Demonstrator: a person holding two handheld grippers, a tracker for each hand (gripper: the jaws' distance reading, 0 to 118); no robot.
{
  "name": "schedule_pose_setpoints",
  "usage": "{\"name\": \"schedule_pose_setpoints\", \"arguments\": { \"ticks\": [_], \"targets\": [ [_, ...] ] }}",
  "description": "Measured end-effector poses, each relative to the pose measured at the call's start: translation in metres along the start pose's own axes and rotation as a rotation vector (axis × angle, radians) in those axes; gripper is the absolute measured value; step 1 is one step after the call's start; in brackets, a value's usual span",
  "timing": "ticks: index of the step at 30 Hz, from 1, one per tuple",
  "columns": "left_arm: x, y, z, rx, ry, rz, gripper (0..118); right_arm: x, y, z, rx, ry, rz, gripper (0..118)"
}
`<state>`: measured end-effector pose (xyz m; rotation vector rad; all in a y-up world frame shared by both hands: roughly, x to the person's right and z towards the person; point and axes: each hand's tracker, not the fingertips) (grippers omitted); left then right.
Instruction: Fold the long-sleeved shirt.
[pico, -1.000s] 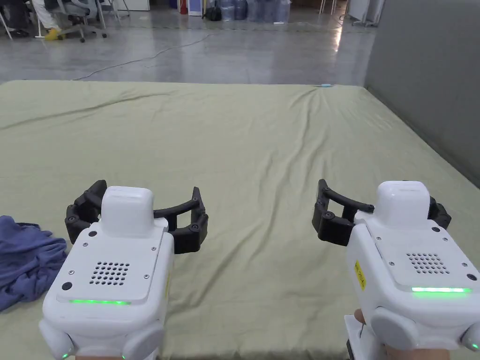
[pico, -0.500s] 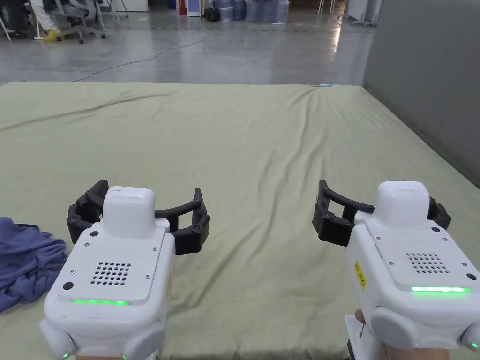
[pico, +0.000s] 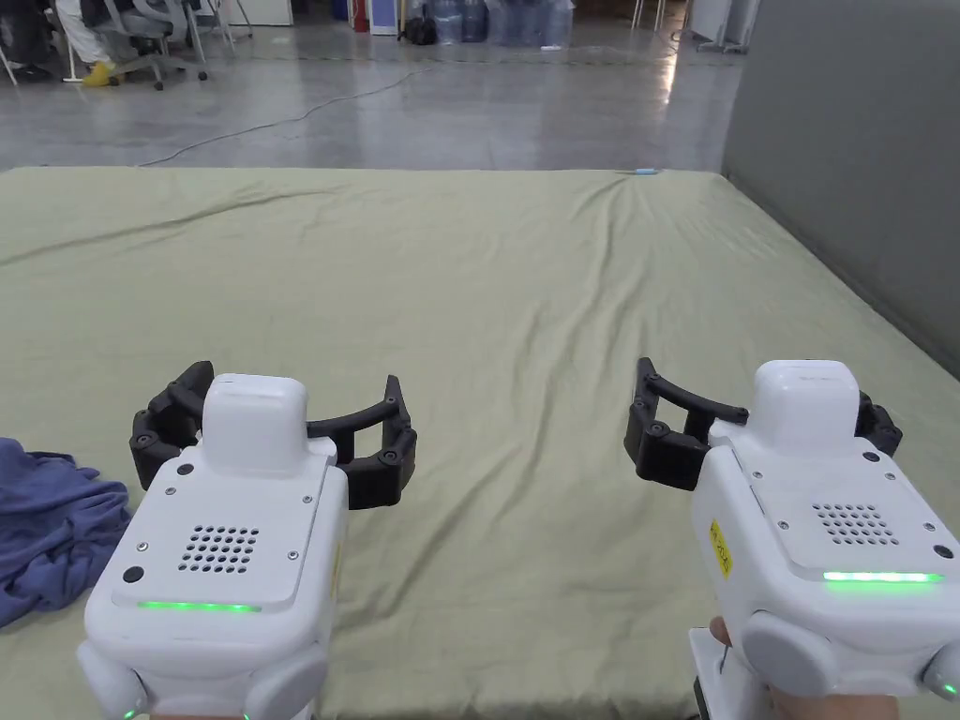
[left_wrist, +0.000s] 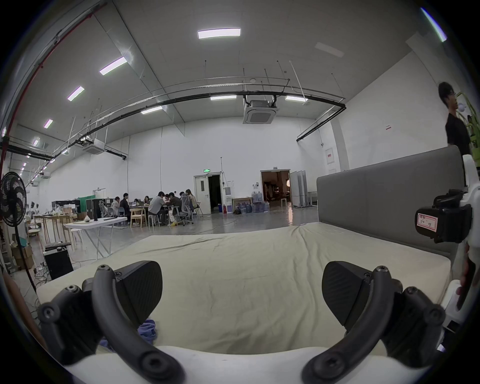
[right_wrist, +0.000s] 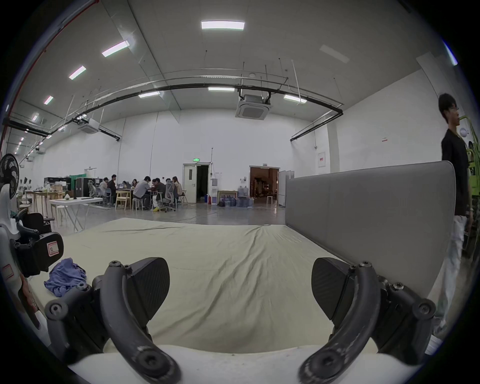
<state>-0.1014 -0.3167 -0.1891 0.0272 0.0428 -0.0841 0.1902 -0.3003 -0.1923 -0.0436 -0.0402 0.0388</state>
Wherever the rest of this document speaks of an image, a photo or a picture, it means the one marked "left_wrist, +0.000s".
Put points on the white folding table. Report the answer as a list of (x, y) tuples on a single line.
[(95, 223)]

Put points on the dark blue garment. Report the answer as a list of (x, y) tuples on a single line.
[(147, 330)]

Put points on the grey padded headboard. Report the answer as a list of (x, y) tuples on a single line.
[(375, 202)]

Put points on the black standing fan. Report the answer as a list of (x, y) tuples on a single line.
[(13, 198)]

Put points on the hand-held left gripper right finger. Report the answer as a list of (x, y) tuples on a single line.
[(371, 307)]

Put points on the group of water bottles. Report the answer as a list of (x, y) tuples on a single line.
[(252, 206)]

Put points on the person's right hand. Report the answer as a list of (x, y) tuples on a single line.
[(467, 281)]

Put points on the black box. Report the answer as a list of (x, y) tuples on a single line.
[(58, 262)]

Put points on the bed with beige sheet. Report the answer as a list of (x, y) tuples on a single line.
[(240, 270)]

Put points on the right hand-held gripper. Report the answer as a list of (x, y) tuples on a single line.
[(448, 221)]

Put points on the group of people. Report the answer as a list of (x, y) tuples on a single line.
[(165, 206)]

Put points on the white folding screen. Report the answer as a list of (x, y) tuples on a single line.
[(300, 187)]

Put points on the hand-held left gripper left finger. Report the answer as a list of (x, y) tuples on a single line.
[(108, 300)]

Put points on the row of wooden tables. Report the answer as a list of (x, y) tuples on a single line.
[(52, 221)]

